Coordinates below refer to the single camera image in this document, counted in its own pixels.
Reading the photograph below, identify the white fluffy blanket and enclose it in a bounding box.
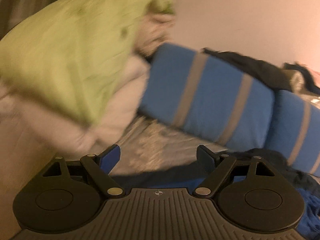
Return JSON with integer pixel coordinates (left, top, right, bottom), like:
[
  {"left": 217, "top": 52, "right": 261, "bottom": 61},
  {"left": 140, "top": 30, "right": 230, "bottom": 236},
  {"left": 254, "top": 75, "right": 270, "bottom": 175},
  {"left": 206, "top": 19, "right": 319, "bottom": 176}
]
[{"left": 0, "top": 12, "right": 176, "bottom": 163}]

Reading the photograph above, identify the blue pillow near green sheet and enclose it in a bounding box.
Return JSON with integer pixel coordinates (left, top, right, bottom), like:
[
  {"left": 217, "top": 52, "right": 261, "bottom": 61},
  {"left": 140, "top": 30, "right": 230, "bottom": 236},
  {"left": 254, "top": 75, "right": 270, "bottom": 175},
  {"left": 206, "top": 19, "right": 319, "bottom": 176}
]
[{"left": 139, "top": 43, "right": 274, "bottom": 151}]

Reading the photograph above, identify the pink and navy garment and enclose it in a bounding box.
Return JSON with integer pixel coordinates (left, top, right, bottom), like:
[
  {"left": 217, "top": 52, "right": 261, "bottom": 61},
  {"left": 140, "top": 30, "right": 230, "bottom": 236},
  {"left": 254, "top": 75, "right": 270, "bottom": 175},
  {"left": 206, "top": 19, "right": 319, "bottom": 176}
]
[{"left": 283, "top": 63, "right": 319, "bottom": 95}]

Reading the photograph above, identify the green sheet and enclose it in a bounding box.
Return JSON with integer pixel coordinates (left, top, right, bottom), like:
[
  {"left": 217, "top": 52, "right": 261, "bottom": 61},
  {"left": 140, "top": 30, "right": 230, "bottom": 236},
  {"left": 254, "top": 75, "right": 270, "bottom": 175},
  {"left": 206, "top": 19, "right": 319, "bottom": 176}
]
[{"left": 1, "top": 0, "right": 174, "bottom": 125}]

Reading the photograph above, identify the blue fleece zip jacket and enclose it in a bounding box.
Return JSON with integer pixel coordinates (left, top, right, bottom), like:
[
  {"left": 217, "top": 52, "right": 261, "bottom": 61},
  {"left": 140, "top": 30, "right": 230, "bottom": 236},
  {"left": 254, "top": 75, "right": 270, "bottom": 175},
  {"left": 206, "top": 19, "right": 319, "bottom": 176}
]
[{"left": 109, "top": 147, "right": 320, "bottom": 240}]

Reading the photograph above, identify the floral grey pillow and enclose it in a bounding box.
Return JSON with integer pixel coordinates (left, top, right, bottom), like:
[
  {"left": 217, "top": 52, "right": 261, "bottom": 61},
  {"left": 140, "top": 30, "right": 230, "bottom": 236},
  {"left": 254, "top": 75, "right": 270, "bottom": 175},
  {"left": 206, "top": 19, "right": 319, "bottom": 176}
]
[{"left": 283, "top": 69, "right": 319, "bottom": 108}]

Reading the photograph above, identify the grey quilted bedspread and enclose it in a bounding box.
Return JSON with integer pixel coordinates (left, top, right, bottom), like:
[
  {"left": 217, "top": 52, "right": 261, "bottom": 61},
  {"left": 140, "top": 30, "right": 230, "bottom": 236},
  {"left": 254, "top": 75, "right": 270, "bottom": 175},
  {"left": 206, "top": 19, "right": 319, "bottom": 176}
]
[{"left": 111, "top": 115, "right": 226, "bottom": 176}]

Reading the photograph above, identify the blue pillow near teddy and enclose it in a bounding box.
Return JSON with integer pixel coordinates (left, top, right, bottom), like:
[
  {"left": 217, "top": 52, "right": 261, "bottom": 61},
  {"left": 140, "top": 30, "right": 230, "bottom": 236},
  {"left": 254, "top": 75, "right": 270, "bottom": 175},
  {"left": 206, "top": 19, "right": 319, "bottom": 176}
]
[{"left": 264, "top": 90, "right": 319, "bottom": 177}]

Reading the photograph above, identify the black garment behind pillows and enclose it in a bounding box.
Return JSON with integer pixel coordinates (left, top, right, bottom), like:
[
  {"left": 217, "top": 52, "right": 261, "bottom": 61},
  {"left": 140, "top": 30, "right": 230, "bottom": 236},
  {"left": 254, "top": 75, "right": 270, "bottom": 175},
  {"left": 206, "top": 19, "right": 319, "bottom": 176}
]
[{"left": 202, "top": 48, "right": 293, "bottom": 92}]

